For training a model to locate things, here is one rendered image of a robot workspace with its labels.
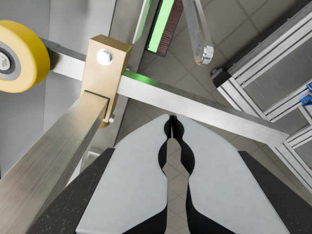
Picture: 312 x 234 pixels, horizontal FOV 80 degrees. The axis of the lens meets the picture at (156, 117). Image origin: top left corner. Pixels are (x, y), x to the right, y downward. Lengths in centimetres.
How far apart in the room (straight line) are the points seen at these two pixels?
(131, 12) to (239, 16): 83
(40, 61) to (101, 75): 7
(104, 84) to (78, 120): 7
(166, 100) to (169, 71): 88
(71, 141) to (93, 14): 38
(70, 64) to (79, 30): 25
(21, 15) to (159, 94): 32
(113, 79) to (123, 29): 17
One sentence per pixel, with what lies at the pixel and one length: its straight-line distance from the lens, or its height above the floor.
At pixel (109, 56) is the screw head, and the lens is 25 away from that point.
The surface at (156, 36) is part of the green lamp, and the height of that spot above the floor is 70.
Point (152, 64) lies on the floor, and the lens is 115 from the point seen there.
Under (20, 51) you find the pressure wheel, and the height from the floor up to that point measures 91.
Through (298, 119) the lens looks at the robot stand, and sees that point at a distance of 128.
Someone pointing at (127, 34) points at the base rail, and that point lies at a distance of 42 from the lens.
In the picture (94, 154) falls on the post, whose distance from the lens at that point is 56.
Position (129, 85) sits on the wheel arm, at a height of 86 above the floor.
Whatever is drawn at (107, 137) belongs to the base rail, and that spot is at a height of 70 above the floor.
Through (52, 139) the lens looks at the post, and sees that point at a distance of 20.
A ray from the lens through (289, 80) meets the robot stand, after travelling 113.
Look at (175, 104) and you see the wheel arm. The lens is 29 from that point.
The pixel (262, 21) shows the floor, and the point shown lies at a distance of 123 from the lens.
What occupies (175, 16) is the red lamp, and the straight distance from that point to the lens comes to 41.
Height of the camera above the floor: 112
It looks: 60 degrees down
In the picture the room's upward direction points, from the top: 175 degrees counter-clockwise
